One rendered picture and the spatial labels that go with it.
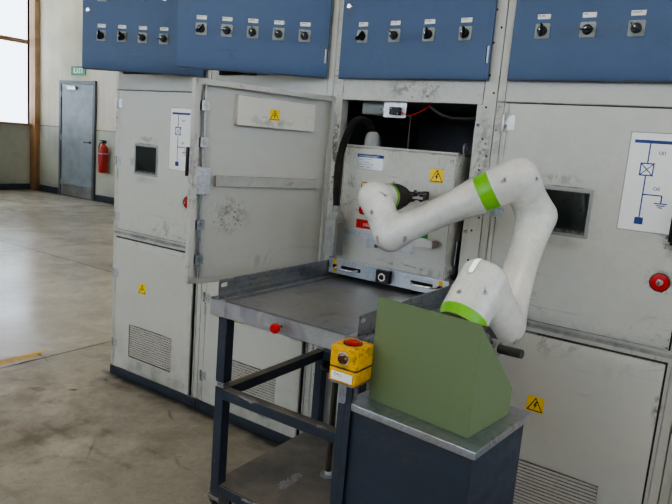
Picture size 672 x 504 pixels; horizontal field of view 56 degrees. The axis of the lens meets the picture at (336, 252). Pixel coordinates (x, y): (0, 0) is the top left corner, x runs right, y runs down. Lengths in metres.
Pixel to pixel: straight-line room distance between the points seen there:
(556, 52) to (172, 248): 2.04
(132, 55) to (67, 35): 10.02
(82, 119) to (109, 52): 9.42
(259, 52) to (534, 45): 1.09
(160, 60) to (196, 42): 0.46
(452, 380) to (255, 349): 1.62
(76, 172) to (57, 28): 2.71
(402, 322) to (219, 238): 1.07
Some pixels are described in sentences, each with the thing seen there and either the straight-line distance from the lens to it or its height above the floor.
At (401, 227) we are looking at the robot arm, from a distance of 1.97.
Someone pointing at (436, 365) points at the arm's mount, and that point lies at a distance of 1.53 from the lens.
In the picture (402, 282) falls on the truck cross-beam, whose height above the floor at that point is 0.89.
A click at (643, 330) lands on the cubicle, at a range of 2.23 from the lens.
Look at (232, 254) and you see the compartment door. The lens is 2.48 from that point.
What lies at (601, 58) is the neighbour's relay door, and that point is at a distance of 2.24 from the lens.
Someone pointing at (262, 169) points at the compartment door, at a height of 1.27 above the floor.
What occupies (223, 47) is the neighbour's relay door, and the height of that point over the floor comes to 1.74.
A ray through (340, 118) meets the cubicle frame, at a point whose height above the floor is 1.49.
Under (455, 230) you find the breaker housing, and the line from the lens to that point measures 2.40.
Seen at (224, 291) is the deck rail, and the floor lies 0.87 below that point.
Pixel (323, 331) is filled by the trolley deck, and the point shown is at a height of 0.84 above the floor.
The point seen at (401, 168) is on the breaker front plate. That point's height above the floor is 1.32.
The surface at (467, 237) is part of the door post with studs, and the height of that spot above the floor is 1.09.
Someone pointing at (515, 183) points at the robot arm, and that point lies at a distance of 1.91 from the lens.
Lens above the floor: 1.39
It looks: 10 degrees down
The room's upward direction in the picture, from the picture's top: 5 degrees clockwise
